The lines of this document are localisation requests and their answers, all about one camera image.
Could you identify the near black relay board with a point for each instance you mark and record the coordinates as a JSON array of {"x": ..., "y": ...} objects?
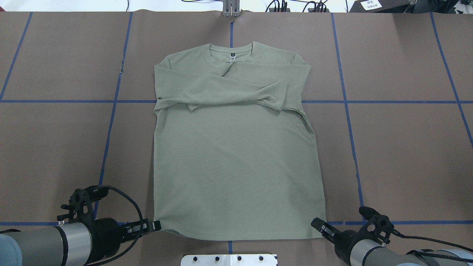
[{"x": 316, "y": 7}]

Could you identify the aluminium frame post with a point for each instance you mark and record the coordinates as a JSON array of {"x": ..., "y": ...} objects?
[{"x": 231, "y": 8}]

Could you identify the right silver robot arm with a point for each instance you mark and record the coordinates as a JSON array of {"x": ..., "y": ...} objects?
[{"x": 381, "y": 255}]

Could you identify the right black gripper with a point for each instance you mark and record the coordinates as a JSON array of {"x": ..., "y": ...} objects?
[{"x": 346, "y": 241}]

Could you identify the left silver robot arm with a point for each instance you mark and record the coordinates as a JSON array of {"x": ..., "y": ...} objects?
[{"x": 61, "y": 245}]

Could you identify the black label box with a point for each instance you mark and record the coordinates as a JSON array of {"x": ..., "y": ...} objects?
[{"x": 379, "y": 6}]

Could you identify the black relay board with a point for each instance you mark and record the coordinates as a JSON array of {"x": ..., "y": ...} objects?
[
  {"x": 277, "y": 6},
  {"x": 316, "y": 7}
]

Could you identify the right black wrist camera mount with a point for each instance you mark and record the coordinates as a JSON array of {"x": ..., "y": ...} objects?
[{"x": 377, "y": 227}]

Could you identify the far black relay board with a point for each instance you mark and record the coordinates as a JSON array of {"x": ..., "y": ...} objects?
[{"x": 277, "y": 6}]

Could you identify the green long sleeve shirt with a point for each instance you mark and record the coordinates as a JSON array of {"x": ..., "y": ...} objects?
[{"x": 235, "y": 156}]

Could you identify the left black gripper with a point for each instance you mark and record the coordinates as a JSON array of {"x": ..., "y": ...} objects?
[{"x": 107, "y": 229}]

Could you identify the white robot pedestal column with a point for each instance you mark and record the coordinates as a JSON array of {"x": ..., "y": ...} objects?
[{"x": 230, "y": 260}]

